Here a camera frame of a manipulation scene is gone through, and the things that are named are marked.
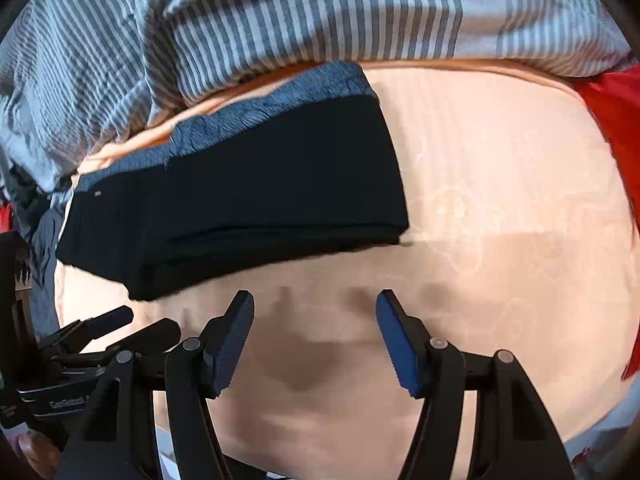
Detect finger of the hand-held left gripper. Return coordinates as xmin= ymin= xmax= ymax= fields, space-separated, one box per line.
xmin=50 ymin=317 xmax=182 ymax=368
xmin=37 ymin=306 xmax=135 ymax=356

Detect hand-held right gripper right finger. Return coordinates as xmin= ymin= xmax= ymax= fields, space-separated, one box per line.
xmin=375 ymin=289 xmax=581 ymax=480

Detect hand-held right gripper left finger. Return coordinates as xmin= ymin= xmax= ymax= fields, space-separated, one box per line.
xmin=55 ymin=290 xmax=256 ymax=480

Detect black pants with blue bands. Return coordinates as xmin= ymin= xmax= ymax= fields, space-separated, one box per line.
xmin=56 ymin=61 xmax=411 ymax=302

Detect person's left hand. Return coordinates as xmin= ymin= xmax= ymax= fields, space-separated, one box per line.
xmin=10 ymin=430 xmax=63 ymax=478

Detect grey garment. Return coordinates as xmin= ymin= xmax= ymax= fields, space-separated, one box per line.
xmin=7 ymin=165 xmax=68 ymax=326

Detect peach bed sheet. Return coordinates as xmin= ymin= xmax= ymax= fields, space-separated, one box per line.
xmin=54 ymin=57 xmax=640 ymax=463

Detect red cloth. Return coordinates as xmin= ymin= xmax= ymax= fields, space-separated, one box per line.
xmin=570 ymin=66 xmax=640 ymax=223

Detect grey striped duvet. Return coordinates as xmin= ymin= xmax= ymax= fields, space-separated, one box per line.
xmin=0 ymin=0 xmax=633 ymax=193

